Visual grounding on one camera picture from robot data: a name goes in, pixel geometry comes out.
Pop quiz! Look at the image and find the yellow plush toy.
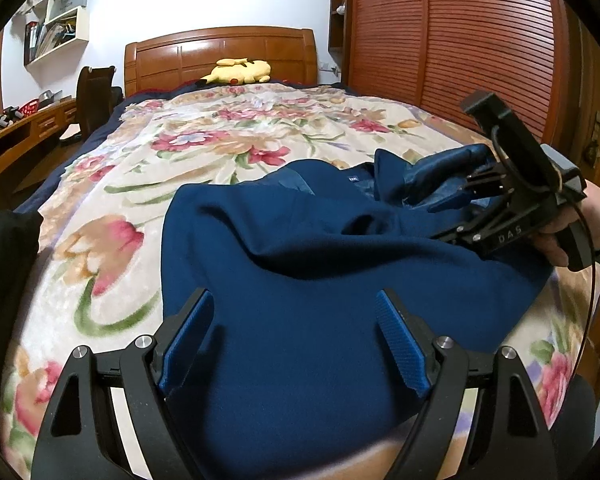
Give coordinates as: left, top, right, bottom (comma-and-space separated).
201, 57, 273, 86

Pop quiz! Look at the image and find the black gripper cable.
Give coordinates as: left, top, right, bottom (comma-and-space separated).
487, 124, 600, 367

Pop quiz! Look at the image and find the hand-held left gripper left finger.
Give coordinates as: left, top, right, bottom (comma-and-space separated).
30, 287, 216, 480

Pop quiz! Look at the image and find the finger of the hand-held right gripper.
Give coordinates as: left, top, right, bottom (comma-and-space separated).
431, 211, 487, 247
461, 159, 507, 197

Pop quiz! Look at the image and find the wooden bed headboard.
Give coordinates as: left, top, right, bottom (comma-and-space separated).
124, 26, 319, 99

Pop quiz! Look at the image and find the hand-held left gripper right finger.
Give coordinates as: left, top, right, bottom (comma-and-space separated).
375, 287, 553, 480

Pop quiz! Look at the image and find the wooden louvered wardrobe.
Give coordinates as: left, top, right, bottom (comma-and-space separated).
328, 0, 589, 183

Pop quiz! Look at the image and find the navy blue coat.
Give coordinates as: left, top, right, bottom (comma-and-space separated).
161, 143, 557, 464

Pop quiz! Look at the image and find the dark office chair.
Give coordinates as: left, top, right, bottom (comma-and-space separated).
59, 65, 124, 147

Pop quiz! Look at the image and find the floral blanket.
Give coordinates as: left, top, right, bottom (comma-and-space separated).
0, 82, 600, 480

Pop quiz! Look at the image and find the navy blue bed sheet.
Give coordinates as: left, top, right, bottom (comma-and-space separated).
11, 91, 132, 213

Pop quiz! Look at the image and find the white wall shelf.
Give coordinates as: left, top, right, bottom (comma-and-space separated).
12, 0, 99, 67

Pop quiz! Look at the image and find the metal door handle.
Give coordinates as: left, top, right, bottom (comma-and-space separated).
582, 109, 600, 167

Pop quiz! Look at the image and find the wooden desk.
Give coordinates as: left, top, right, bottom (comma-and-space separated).
0, 95, 81, 217

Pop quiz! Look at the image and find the person's black clothing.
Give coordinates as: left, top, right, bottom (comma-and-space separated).
0, 209, 44, 366

